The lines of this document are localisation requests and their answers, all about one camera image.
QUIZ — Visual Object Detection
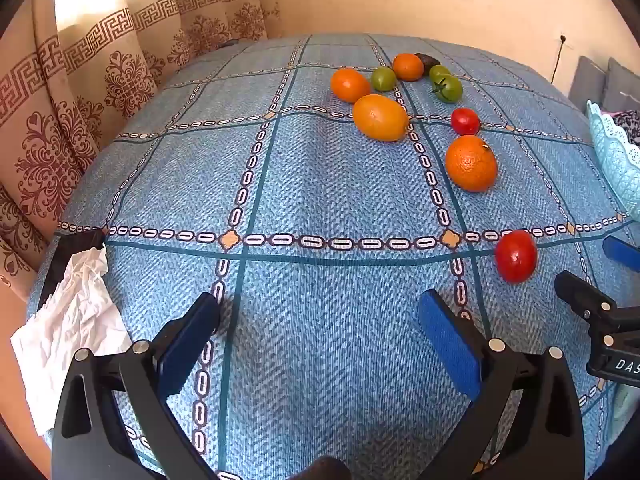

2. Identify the light blue plastic basket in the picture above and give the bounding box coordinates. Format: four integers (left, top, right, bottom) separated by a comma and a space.
586, 100, 640, 211

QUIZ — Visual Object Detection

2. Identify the large smooth orange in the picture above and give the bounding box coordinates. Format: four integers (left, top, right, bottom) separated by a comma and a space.
352, 94, 410, 143

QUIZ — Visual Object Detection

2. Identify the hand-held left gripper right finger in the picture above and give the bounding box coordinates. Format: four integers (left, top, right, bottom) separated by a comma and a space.
417, 289, 586, 480

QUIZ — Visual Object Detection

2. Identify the dark brown avocado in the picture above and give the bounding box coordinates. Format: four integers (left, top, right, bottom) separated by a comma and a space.
414, 52, 441, 77

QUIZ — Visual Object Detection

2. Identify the large red tomato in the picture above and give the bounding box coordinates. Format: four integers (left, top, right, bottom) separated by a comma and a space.
494, 230, 539, 284

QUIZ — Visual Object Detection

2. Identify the crumpled white tissue paper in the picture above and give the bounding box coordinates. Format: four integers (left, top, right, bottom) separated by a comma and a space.
10, 246, 133, 436

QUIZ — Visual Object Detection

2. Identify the leopard print cloth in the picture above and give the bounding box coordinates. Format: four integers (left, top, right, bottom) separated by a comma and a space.
612, 110, 640, 146

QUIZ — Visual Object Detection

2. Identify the medium orange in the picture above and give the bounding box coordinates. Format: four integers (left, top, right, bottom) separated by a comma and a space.
330, 68, 372, 104

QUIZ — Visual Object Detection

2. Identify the small red tomato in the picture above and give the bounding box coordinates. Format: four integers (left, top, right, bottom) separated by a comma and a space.
451, 108, 481, 136

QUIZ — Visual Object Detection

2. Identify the large green tomato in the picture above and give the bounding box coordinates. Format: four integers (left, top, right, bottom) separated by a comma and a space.
431, 74, 464, 105

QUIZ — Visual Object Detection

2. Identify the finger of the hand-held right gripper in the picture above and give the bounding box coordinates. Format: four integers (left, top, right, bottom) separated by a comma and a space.
554, 270, 640, 336
602, 235, 640, 275

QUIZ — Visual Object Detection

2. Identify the black power cable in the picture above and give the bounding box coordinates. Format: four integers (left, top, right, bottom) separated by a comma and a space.
550, 35, 568, 86

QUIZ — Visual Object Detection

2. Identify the small orange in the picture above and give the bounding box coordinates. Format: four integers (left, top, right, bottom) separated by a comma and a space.
392, 53, 425, 82

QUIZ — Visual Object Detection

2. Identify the dimpled orange mandarin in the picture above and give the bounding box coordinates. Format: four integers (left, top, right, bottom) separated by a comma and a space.
445, 135, 499, 194

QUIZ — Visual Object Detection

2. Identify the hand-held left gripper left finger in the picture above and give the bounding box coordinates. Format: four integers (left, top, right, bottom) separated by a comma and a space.
50, 291, 223, 480

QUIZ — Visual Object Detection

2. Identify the beige patterned curtain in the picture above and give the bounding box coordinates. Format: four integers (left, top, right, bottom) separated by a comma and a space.
0, 0, 283, 321

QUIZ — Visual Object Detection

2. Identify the grey cushion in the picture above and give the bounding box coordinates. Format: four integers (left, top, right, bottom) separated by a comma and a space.
606, 57, 640, 113

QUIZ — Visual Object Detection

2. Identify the small green tomato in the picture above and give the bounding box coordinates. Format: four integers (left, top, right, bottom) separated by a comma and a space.
371, 67, 398, 93

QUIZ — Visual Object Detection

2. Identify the flat black object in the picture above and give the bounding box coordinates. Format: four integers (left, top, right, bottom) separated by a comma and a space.
37, 227, 107, 311

